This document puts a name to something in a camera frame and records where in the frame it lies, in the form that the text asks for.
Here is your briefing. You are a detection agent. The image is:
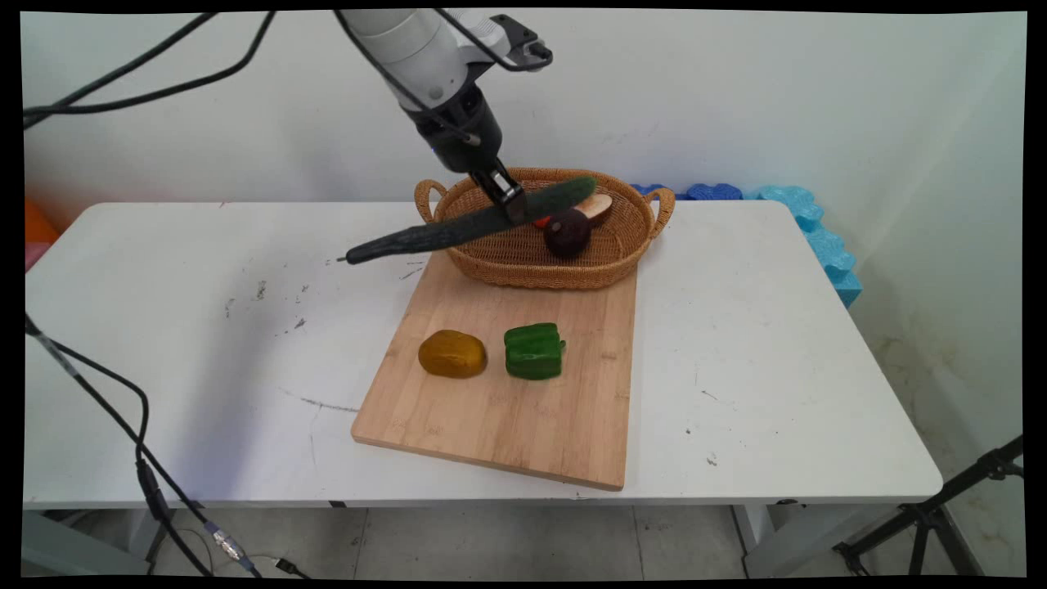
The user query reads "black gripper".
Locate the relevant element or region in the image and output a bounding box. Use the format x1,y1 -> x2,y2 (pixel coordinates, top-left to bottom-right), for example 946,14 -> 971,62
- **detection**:
404,82 -> 529,226

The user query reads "dark green cucumber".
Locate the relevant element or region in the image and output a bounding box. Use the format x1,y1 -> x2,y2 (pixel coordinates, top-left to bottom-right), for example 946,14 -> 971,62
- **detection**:
336,175 -> 599,266

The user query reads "dark purple toy onion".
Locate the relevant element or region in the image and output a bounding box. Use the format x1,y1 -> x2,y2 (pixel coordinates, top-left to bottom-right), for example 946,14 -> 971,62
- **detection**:
544,209 -> 592,261

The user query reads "beige toy mushroom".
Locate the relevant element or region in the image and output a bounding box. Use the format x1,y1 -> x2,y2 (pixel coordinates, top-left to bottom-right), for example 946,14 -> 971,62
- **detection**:
575,193 -> 613,227

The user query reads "woven wicker basket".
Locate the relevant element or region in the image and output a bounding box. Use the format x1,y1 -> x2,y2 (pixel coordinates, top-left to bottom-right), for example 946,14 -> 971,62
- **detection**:
414,168 -> 676,290

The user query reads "green toy bell pepper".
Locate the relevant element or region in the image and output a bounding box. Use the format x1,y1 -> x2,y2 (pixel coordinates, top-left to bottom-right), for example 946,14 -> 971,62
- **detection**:
503,322 -> 567,381

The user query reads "brown toy potato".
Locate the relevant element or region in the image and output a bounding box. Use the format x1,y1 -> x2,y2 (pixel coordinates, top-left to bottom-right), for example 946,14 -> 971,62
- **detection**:
418,329 -> 488,379

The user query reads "wooden cutting board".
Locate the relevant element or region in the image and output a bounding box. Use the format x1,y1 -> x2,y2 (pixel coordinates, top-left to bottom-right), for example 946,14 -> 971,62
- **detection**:
351,244 -> 638,492

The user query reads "light blue foam mat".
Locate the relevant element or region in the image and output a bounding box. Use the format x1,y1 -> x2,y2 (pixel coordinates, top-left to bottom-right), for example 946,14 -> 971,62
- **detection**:
743,185 -> 863,308

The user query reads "white table leg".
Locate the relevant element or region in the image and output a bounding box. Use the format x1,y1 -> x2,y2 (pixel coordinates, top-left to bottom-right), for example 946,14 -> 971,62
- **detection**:
730,502 -> 823,578

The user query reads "orange object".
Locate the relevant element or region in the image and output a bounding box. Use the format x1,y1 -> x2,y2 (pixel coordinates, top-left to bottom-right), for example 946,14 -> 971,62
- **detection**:
25,200 -> 61,245

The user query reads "black tripod stand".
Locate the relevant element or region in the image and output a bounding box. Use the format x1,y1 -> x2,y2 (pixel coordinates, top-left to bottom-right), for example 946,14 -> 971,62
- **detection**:
832,435 -> 1025,578

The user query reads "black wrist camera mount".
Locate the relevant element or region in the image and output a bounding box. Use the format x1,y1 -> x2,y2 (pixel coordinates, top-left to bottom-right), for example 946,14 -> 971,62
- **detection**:
488,14 -> 555,74

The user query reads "black hanging cable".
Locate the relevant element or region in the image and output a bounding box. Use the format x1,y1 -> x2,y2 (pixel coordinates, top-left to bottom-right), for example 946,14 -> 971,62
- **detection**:
25,11 -> 279,130
25,11 -> 220,115

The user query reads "white floor cable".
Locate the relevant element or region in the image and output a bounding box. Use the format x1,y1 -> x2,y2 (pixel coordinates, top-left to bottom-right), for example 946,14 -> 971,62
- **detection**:
245,553 -> 313,579

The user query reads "black cable with connector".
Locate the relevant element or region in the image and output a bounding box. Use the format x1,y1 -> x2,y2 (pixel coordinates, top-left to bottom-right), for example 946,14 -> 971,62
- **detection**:
25,314 -> 264,578

